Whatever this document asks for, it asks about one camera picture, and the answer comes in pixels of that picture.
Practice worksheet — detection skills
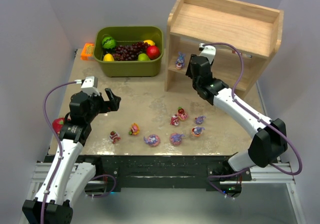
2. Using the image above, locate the purple bunny with bottle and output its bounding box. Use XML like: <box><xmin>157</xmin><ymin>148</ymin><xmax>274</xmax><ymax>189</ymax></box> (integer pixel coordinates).
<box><xmin>175</xmin><ymin>52</ymin><xmax>186</xmax><ymax>70</ymax></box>

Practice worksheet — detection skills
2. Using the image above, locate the purple bunny pink donut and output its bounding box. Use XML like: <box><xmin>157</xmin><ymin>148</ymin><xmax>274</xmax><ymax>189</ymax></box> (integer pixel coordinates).
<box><xmin>143</xmin><ymin>134</ymin><xmax>161</xmax><ymax>147</ymax></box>
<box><xmin>169</xmin><ymin>133</ymin><xmax>184</xmax><ymax>146</ymax></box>

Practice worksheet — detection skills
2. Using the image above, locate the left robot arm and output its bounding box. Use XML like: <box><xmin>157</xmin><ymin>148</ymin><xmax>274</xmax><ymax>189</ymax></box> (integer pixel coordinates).
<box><xmin>22</xmin><ymin>87</ymin><xmax>121</xmax><ymax>223</ymax></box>

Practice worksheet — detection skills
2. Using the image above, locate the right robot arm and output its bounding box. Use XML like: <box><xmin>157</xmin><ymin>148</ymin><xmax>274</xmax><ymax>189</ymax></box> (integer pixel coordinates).
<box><xmin>186</xmin><ymin>54</ymin><xmax>288</xmax><ymax>172</ymax></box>

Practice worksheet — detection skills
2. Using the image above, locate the wooden two-tier shelf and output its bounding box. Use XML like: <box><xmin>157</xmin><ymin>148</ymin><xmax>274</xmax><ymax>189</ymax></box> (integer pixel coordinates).
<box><xmin>164</xmin><ymin>0</ymin><xmax>284</xmax><ymax>98</ymax></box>

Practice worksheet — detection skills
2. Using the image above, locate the yellow lemon toy front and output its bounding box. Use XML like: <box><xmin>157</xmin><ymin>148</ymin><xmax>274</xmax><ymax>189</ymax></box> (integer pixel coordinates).
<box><xmin>103</xmin><ymin>53</ymin><xmax>114</xmax><ymax>62</ymax></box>

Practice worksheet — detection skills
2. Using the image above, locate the yellow lemon toy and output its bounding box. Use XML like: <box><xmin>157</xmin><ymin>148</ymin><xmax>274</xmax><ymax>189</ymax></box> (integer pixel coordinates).
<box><xmin>103</xmin><ymin>53</ymin><xmax>114</xmax><ymax>62</ymax></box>
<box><xmin>144</xmin><ymin>40</ymin><xmax>155</xmax><ymax>46</ymax></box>

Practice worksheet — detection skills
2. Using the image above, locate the pink bear yellow flower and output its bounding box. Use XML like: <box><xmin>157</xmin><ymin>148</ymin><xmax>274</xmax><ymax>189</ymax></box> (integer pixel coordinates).
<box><xmin>129</xmin><ymin>123</ymin><xmax>140</xmax><ymax>136</ymax></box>

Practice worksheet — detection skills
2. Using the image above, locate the red strawberry bear figure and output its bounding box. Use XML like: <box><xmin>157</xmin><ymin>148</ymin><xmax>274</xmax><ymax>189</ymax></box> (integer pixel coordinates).
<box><xmin>109</xmin><ymin>131</ymin><xmax>121</xmax><ymax>144</ymax></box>

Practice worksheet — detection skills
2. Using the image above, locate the red strawberry toy at edge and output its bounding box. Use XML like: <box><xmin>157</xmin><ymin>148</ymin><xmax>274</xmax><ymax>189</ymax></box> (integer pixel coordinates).
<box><xmin>52</xmin><ymin>117</ymin><xmax>65</xmax><ymax>134</ymax></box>

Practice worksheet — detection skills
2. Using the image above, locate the purple grape bunch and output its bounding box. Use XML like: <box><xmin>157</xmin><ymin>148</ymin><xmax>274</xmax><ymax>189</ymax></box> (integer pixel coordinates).
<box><xmin>112</xmin><ymin>42</ymin><xmax>150</xmax><ymax>61</ymax></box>

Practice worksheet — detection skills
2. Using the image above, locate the orange snack box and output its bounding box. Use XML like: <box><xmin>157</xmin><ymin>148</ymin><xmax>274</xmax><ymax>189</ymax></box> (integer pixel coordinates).
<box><xmin>80</xmin><ymin>43</ymin><xmax>95</xmax><ymax>61</ymax></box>

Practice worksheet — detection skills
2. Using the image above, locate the green pear toy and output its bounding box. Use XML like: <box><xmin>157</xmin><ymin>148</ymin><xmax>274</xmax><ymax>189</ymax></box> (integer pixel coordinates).
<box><xmin>137</xmin><ymin>53</ymin><xmax>150</xmax><ymax>61</ymax></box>

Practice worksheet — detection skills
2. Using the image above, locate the green watermelon toy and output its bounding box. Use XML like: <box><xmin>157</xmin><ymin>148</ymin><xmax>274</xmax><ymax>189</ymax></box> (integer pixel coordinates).
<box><xmin>101</xmin><ymin>36</ymin><xmax>117</xmax><ymax>50</ymax></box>

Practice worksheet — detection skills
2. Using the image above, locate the pink bear strawberry donut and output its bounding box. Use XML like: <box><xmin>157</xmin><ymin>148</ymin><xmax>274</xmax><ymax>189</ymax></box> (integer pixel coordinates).
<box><xmin>177</xmin><ymin>107</ymin><xmax>189</xmax><ymax>121</ymax></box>

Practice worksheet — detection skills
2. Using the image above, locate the red apple toy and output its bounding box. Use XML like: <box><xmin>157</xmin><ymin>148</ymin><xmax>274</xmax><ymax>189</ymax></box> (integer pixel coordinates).
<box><xmin>146</xmin><ymin>46</ymin><xmax>161</xmax><ymax>60</ymax></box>

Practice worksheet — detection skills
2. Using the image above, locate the small purple bunny lying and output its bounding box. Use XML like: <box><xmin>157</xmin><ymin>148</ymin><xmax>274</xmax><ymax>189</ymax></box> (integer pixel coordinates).
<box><xmin>195</xmin><ymin>116</ymin><xmax>206</xmax><ymax>125</ymax></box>

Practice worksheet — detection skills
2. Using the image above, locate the yellow lemon toy back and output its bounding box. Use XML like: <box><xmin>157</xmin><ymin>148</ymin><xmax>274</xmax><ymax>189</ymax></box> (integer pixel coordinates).
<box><xmin>144</xmin><ymin>40</ymin><xmax>155</xmax><ymax>46</ymax></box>

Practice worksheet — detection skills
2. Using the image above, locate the pink bear with cake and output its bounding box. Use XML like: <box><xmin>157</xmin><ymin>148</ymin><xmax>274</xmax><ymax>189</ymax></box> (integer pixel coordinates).
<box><xmin>170</xmin><ymin>114</ymin><xmax>179</xmax><ymax>126</ymax></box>

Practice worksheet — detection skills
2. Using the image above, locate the green plastic basin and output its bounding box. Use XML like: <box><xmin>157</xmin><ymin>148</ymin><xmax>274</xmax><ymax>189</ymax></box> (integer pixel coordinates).
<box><xmin>93</xmin><ymin>26</ymin><xmax>164</xmax><ymax>77</ymax></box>

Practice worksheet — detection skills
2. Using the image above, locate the purple bunny orange cup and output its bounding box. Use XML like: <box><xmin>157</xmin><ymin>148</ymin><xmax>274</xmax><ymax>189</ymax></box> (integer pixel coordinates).
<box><xmin>191</xmin><ymin>126</ymin><xmax>205</xmax><ymax>137</ymax></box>

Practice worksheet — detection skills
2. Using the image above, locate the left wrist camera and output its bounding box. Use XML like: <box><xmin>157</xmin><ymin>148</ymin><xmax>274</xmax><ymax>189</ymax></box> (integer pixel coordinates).
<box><xmin>75</xmin><ymin>76</ymin><xmax>101</xmax><ymax>96</ymax></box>

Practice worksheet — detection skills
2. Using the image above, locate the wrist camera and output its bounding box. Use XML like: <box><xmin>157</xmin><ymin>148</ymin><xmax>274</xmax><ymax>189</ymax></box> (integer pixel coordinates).
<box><xmin>75</xmin><ymin>76</ymin><xmax>101</xmax><ymax>96</ymax></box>
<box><xmin>199</xmin><ymin>43</ymin><xmax>217</xmax><ymax>65</ymax></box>

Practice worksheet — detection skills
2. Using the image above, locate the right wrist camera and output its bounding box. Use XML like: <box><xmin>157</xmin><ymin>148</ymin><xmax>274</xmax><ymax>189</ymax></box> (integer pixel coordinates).
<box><xmin>199</xmin><ymin>43</ymin><xmax>217</xmax><ymax>65</ymax></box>

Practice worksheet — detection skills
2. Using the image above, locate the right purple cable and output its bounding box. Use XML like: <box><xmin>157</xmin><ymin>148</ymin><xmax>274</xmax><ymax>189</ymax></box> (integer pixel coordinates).
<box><xmin>204</xmin><ymin>42</ymin><xmax>303</xmax><ymax>199</ymax></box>

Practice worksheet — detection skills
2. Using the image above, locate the purple cable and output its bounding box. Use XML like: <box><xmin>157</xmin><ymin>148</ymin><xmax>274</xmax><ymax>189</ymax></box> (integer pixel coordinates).
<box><xmin>204</xmin><ymin>42</ymin><xmax>303</xmax><ymax>199</ymax></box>
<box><xmin>39</xmin><ymin>80</ymin><xmax>83</xmax><ymax>224</ymax></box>

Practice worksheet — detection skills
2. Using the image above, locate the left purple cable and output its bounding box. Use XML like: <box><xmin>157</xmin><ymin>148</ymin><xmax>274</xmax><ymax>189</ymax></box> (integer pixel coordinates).
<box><xmin>39</xmin><ymin>80</ymin><xmax>83</xmax><ymax>224</ymax></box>

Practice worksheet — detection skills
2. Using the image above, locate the black base frame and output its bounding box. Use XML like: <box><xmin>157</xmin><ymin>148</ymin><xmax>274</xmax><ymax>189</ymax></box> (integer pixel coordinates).
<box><xmin>44</xmin><ymin>154</ymin><xmax>252</xmax><ymax>193</ymax></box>

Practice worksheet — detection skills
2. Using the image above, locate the aluminium rail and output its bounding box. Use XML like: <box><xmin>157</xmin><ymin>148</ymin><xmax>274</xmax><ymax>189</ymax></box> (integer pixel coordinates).
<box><xmin>22</xmin><ymin>156</ymin><xmax>295</xmax><ymax>223</ymax></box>

